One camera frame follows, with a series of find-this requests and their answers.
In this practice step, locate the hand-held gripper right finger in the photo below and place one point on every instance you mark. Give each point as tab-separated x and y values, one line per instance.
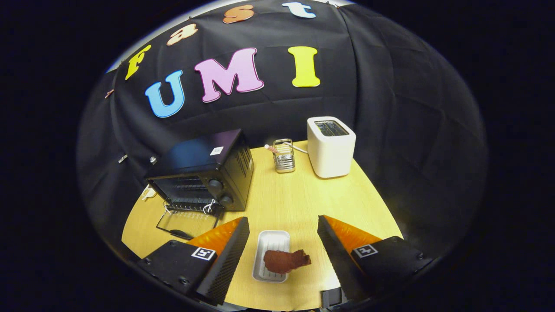
340	260

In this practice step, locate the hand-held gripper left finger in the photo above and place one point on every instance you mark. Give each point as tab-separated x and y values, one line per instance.
225	264

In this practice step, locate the brown meat piece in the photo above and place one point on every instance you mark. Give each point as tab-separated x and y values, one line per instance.
284	261

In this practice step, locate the black toaster oven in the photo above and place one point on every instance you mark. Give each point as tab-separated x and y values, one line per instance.
204	151

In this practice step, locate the white pop-up toaster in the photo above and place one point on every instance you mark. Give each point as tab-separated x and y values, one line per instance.
331	151

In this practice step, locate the white rectangular tray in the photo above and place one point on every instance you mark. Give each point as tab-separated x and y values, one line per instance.
272	242

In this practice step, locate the pink cloth clip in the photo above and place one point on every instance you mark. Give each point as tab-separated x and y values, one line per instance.
109	93

